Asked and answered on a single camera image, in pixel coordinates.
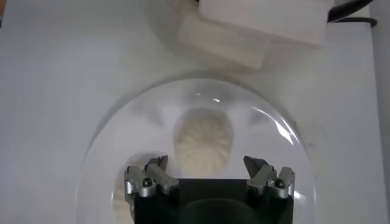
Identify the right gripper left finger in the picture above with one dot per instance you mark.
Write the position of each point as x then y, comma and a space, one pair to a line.
143, 182

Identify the stainless steel steamer basket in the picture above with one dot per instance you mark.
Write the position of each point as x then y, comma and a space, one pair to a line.
268, 18

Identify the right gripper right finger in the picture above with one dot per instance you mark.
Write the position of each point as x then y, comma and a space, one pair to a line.
274, 182

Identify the white round plate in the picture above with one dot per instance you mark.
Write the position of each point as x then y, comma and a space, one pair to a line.
259, 137

